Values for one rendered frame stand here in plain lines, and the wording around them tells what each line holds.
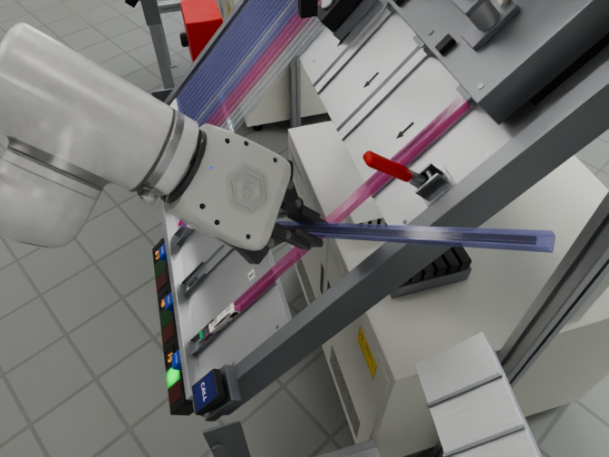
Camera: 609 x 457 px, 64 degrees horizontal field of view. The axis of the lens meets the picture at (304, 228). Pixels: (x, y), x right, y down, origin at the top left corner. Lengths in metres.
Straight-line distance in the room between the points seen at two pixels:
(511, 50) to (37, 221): 0.42
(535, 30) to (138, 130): 0.35
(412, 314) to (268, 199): 0.52
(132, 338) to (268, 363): 1.06
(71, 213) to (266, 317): 0.33
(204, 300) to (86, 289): 1.08
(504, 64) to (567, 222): 0.73
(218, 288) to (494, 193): 0.43
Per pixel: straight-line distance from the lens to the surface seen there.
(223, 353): 0.72
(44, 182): 0.41
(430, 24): 0.57
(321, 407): 1.50
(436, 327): 0.93
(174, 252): 0.88
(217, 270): 0.78
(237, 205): 0.46
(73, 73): 0.42
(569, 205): 1.22
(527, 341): 0.85
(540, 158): 0.52
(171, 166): 0.42
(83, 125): 0.41
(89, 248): 1.95
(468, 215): 0.53
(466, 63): 0.51
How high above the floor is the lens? 1.41
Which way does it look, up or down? 50 degrees down
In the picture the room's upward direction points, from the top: straight up
